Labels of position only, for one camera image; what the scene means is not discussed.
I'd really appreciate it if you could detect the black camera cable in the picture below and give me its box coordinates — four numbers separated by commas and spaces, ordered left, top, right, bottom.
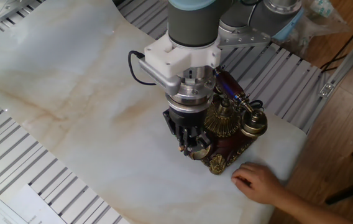
127, 50, 158, 87

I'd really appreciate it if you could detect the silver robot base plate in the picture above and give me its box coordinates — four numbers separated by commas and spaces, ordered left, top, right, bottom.
218, 26, 273, 50

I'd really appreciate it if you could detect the black phone line cable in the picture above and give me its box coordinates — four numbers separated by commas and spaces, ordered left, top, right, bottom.
248, 99, 265, 110

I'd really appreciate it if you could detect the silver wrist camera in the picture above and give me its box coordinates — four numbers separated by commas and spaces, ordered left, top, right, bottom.
138, 57, 184, 97

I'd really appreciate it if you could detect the perforated metal plate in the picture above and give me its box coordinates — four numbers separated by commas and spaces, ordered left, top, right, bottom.
0, 0, 45, 24

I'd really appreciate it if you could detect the antique red brass phone base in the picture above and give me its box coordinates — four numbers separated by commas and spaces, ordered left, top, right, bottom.
188, 92, 259, 176

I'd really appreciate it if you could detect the person's bare forearm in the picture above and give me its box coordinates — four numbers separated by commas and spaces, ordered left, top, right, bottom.
268, 185, 352, 224

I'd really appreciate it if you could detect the black chair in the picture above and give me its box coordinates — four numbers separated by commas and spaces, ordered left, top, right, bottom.
323, 136, 353, 206

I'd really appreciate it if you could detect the glossy marble pattern sheet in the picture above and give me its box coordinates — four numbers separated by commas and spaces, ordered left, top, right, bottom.
0, 0, 308, 224

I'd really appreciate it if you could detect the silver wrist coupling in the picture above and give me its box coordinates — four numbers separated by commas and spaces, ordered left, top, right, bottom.
165, 66, 218, 114

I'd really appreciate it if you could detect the person's bare hand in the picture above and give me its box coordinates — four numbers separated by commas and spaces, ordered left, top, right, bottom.
230, 162, 285, 207

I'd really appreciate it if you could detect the aluminium frame bar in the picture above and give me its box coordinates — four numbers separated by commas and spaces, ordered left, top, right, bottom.
300, 18, 353, 135

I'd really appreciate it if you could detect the clear plastic bag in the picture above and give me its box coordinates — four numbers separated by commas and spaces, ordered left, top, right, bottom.
283, 0, 352, 51

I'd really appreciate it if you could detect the blank white paper sheet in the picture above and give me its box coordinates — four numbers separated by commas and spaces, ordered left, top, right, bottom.
7, 183, 68, 224

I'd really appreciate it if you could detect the black floor cable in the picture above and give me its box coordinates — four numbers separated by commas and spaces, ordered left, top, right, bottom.
318, 8, 353, 73

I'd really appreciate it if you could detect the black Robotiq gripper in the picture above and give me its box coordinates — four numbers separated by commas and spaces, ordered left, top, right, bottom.
162, 105, 212, 157

